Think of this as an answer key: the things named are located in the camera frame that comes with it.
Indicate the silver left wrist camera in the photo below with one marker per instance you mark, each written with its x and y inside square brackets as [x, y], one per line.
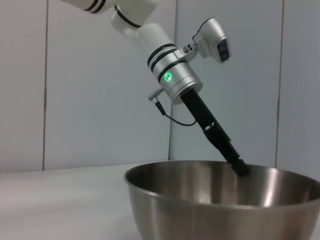
[212, 37]

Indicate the stainless steel mixing bowl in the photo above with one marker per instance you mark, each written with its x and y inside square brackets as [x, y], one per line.
[212, 217]

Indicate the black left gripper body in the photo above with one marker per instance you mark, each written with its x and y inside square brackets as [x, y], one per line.
[198, 107]

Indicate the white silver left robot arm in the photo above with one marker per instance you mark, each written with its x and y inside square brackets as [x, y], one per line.
[155, 37]

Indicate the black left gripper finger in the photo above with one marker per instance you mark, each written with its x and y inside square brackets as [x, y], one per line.
[222, 145]

